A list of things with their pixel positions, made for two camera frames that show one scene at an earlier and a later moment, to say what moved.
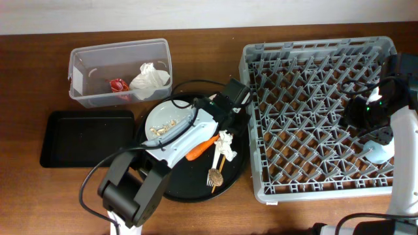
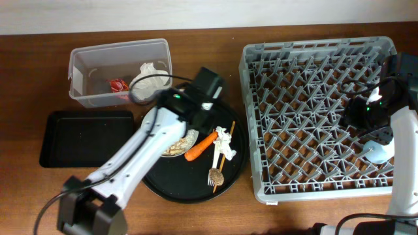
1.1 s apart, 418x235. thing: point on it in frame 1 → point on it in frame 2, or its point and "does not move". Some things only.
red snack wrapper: x=119 y=85 does not move
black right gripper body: x=361 y=117 does not move
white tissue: x=149 y=81 does not move
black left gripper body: x=240 y=125 → x=213 y=124
